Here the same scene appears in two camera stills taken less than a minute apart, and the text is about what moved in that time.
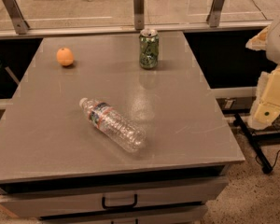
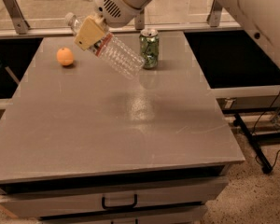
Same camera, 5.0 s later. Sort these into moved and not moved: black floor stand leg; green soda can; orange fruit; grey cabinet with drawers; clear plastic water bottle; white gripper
Moved: white gripper; clear plastic water bottle
Not moved: black floor stand leg; green soda can; orange fruit; grey cabinet with drawers
